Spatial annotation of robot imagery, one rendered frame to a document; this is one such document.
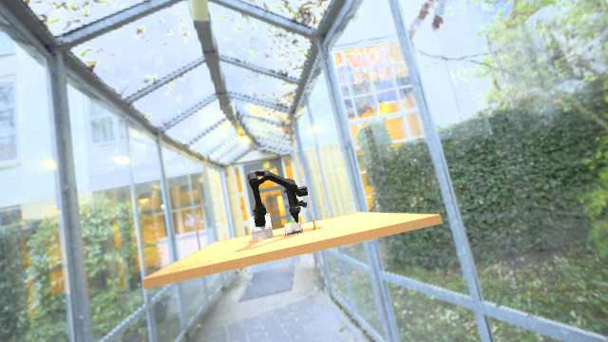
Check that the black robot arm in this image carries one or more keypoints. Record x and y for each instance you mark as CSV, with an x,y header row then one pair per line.
x,y
291,188

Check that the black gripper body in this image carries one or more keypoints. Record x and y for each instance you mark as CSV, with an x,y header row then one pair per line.
x,y
293,205

